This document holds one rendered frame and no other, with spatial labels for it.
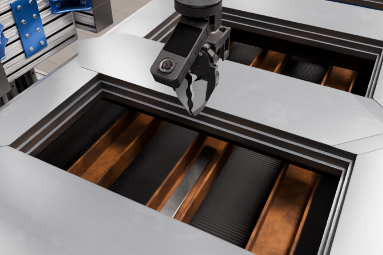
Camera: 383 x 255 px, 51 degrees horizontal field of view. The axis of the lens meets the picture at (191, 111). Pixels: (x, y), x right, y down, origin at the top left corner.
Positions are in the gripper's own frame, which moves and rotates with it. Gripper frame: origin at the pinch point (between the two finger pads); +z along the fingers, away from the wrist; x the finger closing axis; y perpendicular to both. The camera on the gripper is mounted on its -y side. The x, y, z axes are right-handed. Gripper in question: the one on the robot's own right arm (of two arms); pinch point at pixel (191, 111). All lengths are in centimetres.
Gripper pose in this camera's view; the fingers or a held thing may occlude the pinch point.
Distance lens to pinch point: 71.0
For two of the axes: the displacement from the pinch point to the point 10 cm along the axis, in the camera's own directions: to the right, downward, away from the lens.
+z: 0.0, 7.8, 6.3
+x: -8.9, -2.9, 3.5
